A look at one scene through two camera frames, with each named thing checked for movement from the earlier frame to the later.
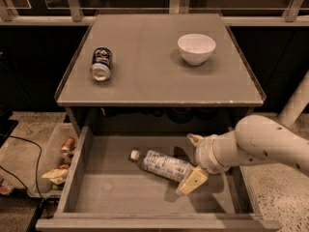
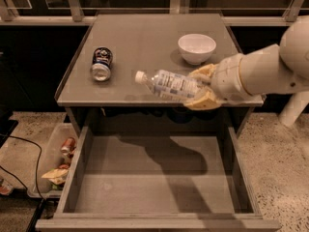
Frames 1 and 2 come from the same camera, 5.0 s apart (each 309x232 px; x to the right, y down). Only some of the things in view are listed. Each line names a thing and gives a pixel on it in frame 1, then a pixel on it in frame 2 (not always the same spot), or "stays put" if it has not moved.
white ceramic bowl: (196, 47) stays put
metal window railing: (73, 5) stays put
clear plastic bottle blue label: (163, 165) to (170, 85)
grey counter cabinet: (158, 73) stays put
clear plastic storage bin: (57, 145) stays put
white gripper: (204, 155) to (226, 77)
